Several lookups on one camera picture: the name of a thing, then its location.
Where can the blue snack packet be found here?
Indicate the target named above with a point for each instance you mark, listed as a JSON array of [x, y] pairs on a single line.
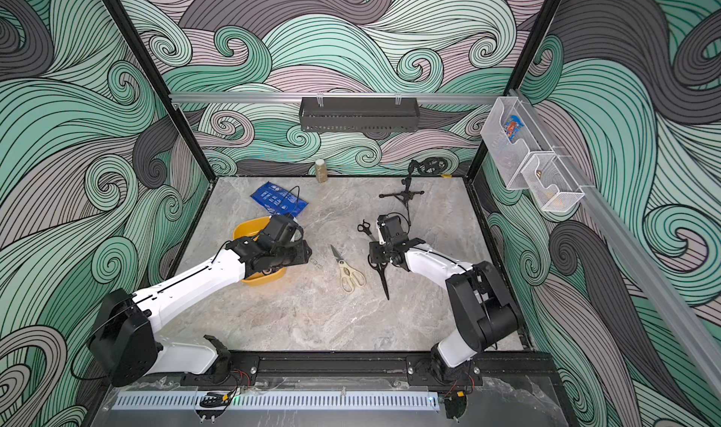
[[275, 200]]

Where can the small beige bottle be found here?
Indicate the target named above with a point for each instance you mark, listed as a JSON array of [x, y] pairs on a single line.
[[321, 171]]

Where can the aluminium wall rail right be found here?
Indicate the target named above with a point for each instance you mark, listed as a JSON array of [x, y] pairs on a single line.
[[698, 343]]

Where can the black mini tripod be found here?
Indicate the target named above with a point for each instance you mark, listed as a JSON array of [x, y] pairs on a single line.
[[430, 167]]

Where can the aluminium wall rail back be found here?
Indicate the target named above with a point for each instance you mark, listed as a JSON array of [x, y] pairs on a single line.
[[291, 97]]

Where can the large clear wall bin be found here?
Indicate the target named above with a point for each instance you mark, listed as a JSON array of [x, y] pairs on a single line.
[[509, 137]]

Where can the yellow storage box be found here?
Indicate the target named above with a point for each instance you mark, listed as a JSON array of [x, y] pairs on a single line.
[[252, 228]]

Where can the black wall shelf basket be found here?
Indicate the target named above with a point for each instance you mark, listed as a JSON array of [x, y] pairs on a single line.
[[366, 115]]

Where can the white perforated cable duct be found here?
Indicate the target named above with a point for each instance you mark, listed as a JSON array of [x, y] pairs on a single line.
[[282, 400]]

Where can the black hair scissors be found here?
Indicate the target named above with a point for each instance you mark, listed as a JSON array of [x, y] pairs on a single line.
[[365, 227]]

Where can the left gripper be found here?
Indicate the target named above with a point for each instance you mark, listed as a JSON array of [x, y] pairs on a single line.
[[302, 254]]

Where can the large black scissors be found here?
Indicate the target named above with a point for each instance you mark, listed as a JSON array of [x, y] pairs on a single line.
[[383, 278]]

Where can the aluminium wall rail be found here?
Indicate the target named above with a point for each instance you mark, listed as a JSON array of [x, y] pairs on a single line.
[[698, 343], [291, 97]]

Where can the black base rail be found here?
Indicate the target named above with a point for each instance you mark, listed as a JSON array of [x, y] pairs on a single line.
[[417, 368]]

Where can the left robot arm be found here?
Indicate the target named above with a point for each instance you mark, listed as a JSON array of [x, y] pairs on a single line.
[[126, 337]]

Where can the cream kitchen shears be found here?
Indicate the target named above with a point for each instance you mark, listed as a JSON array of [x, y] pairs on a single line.
[[350, 278]]

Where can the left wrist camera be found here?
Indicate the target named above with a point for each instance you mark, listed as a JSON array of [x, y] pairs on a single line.
[[281, 230]]

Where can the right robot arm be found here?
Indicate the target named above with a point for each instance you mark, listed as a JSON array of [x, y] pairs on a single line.
[[483, 308]]

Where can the small clear wall bin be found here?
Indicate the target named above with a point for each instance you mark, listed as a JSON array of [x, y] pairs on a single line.
[[550, 183]]

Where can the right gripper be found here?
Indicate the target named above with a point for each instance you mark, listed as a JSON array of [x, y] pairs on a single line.
[[380, 256]]

